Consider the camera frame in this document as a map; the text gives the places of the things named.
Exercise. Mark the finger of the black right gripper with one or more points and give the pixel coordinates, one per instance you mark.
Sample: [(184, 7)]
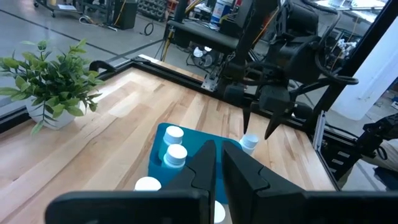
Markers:
[(247, 116), (278, 118)]

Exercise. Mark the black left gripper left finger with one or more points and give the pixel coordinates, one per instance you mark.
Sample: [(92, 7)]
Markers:
[(192, 174)]

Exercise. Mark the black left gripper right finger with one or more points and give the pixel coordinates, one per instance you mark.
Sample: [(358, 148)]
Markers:
[(248, 177)]

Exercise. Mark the white pill bottle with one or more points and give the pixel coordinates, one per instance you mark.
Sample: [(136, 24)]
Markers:
[(147, 183), (175, 155), (219, 211), (173, 135), (248, 143)]

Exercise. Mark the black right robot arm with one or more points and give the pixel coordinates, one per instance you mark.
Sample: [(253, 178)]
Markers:
[(252, 34)]

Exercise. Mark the blue plastic basket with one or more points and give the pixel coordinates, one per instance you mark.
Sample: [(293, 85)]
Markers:
[(199, 140)]

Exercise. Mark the silver metal corner plate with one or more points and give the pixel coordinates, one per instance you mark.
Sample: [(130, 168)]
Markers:
[(210, 79)]

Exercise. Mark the black side table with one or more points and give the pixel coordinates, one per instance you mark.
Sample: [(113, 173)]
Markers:
[(202, 34)]

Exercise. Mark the black equipment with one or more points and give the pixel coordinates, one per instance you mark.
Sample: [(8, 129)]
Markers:
[(377, 130)]

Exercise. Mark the blue white canister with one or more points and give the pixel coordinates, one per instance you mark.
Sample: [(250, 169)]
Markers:
[(220, 11)]

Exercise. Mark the black cabinet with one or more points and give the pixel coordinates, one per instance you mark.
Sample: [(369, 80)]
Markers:
[(126, 14)]

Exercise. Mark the green plant in white pot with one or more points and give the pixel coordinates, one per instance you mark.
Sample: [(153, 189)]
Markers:
[(53, 81)]

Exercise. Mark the metal cart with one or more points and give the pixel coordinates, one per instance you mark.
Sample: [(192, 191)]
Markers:
[(59, 6)]

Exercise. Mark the silver aluminium bracket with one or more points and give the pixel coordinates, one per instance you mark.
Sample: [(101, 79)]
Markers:
[(318, 132)]

